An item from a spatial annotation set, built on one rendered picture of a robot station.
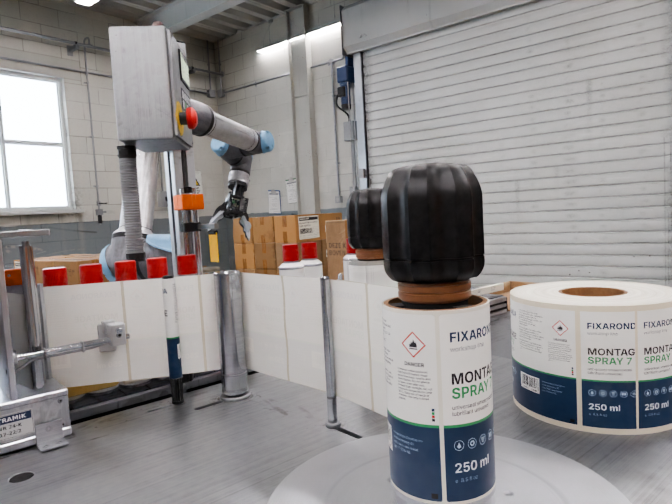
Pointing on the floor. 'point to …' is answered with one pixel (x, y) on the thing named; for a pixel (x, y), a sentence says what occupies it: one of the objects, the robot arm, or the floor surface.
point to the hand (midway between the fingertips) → (228, 237)
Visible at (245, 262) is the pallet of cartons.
